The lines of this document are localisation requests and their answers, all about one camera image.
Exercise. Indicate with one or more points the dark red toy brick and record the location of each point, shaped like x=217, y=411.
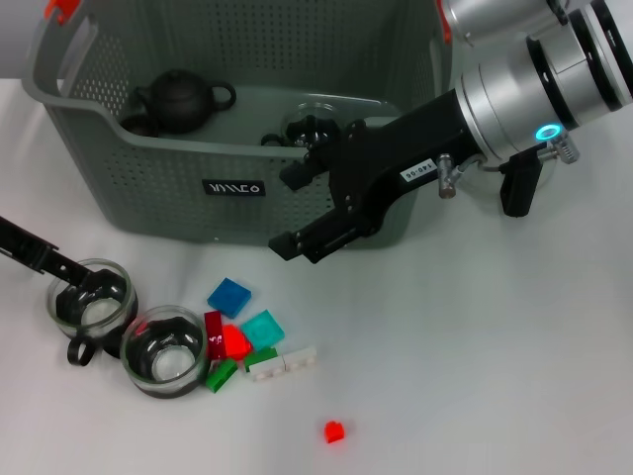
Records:
x=213, y=341

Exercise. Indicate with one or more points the teal square toy tile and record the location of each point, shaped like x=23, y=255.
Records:
x=262, y=331

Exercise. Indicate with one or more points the grey perforated storage bin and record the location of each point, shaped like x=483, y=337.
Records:
x=198, y=208

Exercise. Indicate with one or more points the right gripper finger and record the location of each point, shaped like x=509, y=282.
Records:
x=326, y=237
x=311, y=163

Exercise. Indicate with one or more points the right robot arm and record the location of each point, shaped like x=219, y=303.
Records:
x=519, y=99

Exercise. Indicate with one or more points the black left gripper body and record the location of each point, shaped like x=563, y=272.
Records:
x=25, y=242

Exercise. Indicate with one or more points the white toy brick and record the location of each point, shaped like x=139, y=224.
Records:
x=299, y=358
x=267, y=372

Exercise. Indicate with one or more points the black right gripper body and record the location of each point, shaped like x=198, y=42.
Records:
x=390, y=158

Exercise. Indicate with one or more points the glass teacup black base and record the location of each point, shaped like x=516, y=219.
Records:
x=99, y=316
x=306, y=129
x=163, y=366

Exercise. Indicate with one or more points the blue square toy tile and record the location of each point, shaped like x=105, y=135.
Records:
x=229, y=298

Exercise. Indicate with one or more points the dark clay teapot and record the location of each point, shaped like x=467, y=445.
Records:
x=178, y=104

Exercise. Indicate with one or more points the bright red slope brick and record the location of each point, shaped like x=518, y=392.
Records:
x=236, y=341

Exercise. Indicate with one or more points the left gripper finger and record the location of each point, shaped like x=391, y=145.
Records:
x=79, y=272

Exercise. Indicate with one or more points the dark clay teacup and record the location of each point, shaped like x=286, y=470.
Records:
x=141, y=126

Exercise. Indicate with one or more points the green toy brick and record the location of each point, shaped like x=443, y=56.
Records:
x=259, y=358
x=221, y=376

